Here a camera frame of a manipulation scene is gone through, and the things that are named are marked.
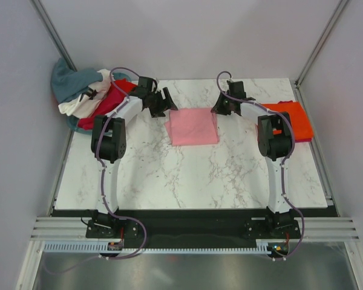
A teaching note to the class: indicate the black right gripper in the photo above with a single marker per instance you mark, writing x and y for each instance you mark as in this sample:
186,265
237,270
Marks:
218,108

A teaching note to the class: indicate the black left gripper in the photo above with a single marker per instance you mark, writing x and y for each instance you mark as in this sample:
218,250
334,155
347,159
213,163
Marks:
165,105

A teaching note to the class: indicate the pink t-shirt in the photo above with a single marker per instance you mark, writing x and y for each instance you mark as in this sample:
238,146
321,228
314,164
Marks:
192,127

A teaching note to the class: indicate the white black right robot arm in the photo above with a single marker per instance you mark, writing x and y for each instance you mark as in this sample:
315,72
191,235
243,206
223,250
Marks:
275,143

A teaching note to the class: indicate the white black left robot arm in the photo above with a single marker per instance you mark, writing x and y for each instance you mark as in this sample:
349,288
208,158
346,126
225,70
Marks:
108,143

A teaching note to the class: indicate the red t-shirt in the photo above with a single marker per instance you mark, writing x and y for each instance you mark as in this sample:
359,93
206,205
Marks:
122,85

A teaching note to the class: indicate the crimson t-shirt in pile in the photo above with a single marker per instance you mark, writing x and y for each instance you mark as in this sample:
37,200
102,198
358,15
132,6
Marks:
110,102

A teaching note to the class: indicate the white t-shirt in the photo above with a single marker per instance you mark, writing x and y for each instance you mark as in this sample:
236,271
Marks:
87,102

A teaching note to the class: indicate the folded orange t-shirt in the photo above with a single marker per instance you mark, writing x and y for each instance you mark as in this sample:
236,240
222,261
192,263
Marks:
299,117

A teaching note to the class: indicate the teal blue t-shirt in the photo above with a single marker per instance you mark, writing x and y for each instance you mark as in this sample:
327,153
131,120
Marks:
67,83

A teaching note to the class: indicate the right aluminium table rail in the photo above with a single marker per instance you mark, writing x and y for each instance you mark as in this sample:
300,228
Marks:
316,151

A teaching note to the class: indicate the aluminium table rail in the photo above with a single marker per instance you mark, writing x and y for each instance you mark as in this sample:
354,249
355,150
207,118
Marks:
316,151
60,171

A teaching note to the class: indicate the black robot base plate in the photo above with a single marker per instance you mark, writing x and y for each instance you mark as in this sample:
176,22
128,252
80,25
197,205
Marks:
196,228

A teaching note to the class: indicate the left aluminium table rail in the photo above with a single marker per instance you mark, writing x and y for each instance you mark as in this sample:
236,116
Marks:
60,171

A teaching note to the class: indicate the white slotted cable duct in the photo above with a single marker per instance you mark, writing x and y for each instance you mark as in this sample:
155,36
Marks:
119,247

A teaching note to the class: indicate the right aluminium frame post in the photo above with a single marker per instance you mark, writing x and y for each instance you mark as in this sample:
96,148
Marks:
322,40

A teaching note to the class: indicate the aluminium frame post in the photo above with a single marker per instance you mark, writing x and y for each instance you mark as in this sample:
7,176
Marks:
53,33
322,40

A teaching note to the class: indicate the left aluminium frame post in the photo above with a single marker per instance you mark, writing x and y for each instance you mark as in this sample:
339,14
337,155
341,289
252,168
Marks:
53,33

